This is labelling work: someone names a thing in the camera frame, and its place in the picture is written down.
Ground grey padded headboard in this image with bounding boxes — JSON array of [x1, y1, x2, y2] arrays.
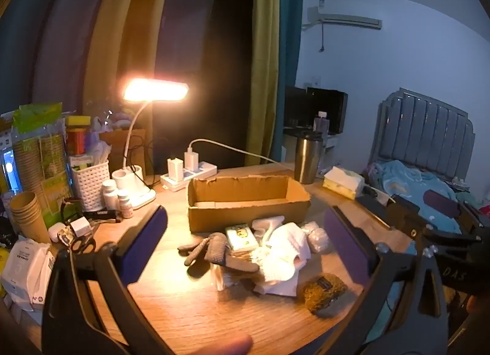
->
[[367, 88, 475, 183]]

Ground stack of brown paper cups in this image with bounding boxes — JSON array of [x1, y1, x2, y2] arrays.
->
[[9, 191, 52, 244]]

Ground brown paper bag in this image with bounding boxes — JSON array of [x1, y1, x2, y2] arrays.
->
[[99, 129, 147, 172]]

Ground stainless steel tumbler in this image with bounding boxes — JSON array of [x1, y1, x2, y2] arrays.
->
[[294, 131, 324, 185]]

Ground large white pill bottle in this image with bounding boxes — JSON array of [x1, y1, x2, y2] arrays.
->
[[102, 180, 119, 210]]

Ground brown cardboard box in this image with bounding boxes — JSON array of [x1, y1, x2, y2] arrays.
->
[[187, 175, 311, 233]]

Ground green bag of paper cups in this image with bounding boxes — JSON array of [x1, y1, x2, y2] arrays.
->
[[0, 103, 73, 229]]

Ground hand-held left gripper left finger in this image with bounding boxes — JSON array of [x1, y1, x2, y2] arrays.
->
[[42, 204, 177, 355]]

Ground white power strip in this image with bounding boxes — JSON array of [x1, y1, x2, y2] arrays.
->
[[160, 162, 218, 190]]

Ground small white box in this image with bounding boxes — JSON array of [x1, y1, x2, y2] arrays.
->
[[71, 217, 92, 238]]

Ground striped colourful curtain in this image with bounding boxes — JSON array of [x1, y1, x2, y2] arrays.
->
[[0, 0, 177, 137]]

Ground teal curtain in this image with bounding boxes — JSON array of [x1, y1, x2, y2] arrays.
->
[[273, 0, 304, 164]]

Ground white air conditioner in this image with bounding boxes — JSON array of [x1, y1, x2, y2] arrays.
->
[[302, 6, 383, 30]]

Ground olive green curtain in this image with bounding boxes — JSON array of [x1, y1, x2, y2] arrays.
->
[[245, 0, 281, 167]]

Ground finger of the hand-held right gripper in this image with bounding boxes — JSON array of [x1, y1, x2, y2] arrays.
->
[[423, 190, 490, 239], [387, 195, 481, 245]]

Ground white plug charger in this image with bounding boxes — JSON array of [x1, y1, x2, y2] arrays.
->
[[184, 150, 200, 172], [167, 157, 185, 181]]

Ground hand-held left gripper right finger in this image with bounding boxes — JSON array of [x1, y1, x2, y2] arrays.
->
[[314, 206, 448, 355]]

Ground black flat case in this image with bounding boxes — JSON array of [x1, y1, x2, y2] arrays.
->
[[356, 187, 395, 226]]

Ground person's left hand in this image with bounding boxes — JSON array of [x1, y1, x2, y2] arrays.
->
[[191, 334, 253, 355]]

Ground light blue blanket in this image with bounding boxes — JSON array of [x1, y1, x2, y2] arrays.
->
[[369, 160, 466, 233]]

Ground yellow tissue box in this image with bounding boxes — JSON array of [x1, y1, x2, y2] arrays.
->
[[322, 167, 365, 200]]

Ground black stapler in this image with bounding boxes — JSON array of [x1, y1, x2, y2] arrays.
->
[[82, 209, 123, 223]]

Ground black scissors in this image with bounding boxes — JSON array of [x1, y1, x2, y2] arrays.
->
[[59, 230, 96, 254]]

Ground clear plastic bag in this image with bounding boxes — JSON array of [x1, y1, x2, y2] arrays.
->
[[300, 221, 330, 253]]

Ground white desk lamp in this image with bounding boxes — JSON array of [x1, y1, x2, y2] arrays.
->
[[112, 79, 189, 210]]

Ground white woven basket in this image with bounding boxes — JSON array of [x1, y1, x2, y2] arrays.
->
[[70, 160, 111, 200]]

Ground white charging cable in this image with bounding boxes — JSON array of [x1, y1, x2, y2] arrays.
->
[[187, 139, 295, 166]]

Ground pocket tissue pack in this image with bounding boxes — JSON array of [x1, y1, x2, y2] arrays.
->
[[225, 225, 258, 252]]

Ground red jar with yellow lid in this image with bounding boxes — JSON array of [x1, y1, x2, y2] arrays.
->
[[65, 115, 92, 156]]

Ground plastic bottle with white cap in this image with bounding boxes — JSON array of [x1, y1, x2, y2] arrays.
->
[[313, 111, 330, 136]]

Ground round white printed case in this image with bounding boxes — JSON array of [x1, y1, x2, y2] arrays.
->
[[48, 223, 77, 246]]

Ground black cable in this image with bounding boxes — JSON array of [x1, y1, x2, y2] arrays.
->
[[126, 136, 162, 187]]

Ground black looped strap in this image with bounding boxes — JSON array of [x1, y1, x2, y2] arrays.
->
[[60, 198, 84, 222]]

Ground crumpled plastic bag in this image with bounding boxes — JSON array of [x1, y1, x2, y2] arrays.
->
[[86, 110, 133, 157]]

